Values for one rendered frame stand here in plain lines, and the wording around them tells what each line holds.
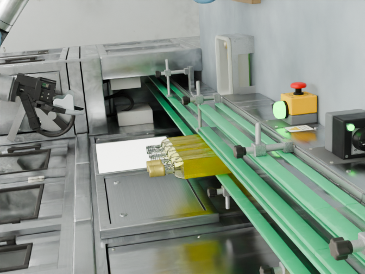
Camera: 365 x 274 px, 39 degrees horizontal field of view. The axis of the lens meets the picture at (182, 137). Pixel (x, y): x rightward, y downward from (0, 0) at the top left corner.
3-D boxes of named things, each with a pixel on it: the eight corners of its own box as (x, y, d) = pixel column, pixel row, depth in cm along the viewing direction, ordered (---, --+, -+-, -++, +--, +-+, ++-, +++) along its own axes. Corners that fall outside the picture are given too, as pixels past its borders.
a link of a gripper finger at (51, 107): (64, 110, 151) (35, 101, 150) (63, 114, 151) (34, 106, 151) (68, 107, 155) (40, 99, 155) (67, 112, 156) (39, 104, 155)
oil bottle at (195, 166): (240, 166, 157) (171, 175, 153) (240, 148, 155) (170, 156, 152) (246, 171, 151) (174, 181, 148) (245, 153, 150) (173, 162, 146)
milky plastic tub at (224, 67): (239, 93, 193) (217, 95, 192) (237, 32, 187) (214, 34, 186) (255, 102, 177) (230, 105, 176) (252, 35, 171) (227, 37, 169)
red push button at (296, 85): (288, 95, 132) (287, 82, 131) (302, 93, 132) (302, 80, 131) (294, 98, 128) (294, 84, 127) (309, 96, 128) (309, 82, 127)
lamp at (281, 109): (282, 116, 133) (271, 117, 132) (282, 99, 132) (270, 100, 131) (289, 119, 129) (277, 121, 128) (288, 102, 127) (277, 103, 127)
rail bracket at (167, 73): (205, 92, 239) (156, 97, 235) (202, 55, 234) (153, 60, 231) (207, 93, 234) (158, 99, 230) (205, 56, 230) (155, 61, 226)
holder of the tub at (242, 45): (241, 107, 195) (221, 109, 193) (239, 33, 187) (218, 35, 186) (256, 117, 178) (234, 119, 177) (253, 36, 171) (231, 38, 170)
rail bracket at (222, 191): (252, 201, 151) (207, 208, 149) (251, 180, 149) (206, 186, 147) (256, 207, 147) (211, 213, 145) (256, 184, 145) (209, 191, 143)
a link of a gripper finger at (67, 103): (85, 99, 151) (55, 91, 151) (80, 118, 153) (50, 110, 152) (87, 98, 154) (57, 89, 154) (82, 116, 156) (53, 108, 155)
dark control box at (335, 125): (361, 144, 110) (324, 149, 108) (362, 107, 107) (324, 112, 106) (383, 155, 102) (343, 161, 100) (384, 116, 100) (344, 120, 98)
